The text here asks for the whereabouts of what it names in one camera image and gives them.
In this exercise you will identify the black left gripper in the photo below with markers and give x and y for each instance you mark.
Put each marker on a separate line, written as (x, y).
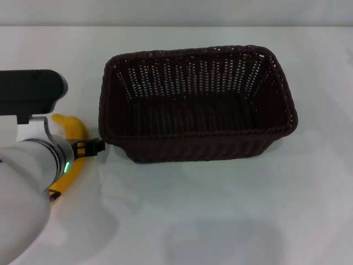
(78, 149)

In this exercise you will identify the yellow banana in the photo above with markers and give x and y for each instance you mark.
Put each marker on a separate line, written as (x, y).
(72, 128)

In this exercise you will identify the dark brown woven basket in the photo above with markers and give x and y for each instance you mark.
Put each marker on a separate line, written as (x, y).
(198, 121)

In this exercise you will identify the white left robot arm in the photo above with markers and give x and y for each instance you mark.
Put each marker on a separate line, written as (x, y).
(24, 176)

